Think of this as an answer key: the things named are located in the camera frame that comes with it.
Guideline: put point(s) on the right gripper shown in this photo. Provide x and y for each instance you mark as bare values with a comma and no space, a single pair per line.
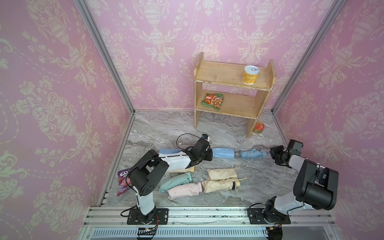
275,150

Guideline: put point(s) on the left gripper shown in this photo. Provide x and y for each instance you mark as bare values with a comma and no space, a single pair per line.
210,152

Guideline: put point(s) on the beige umbrella sleeve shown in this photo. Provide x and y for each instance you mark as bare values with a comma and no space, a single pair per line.
222,174
210,186

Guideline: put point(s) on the blue sleeved umbrella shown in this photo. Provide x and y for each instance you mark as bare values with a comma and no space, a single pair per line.
173,152

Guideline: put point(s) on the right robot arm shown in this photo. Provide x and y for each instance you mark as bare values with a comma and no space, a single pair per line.
315,188

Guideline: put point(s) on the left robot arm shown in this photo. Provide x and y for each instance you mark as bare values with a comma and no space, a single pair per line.
147,173

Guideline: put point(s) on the red round tin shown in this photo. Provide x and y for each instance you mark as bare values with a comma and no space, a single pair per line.
259,127

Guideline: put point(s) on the green sleeved umbrella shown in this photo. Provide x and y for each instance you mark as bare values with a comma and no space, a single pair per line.
178,180

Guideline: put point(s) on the pink sleeved umbrella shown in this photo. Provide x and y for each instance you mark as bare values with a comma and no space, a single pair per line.
187,190

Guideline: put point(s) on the orange green snack packet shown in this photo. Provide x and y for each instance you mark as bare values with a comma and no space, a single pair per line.
213,101

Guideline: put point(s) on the yellow can white lid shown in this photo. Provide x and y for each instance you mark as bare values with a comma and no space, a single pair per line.
250,75

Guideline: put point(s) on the purple snack bag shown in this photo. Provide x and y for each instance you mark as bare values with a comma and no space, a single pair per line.
124,181

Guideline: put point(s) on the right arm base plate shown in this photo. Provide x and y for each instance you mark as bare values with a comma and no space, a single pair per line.
260,216

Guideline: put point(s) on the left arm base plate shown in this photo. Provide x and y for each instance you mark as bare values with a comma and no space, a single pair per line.
157,216

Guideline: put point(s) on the aluminium front rail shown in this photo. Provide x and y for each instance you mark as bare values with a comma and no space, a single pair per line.
207,223

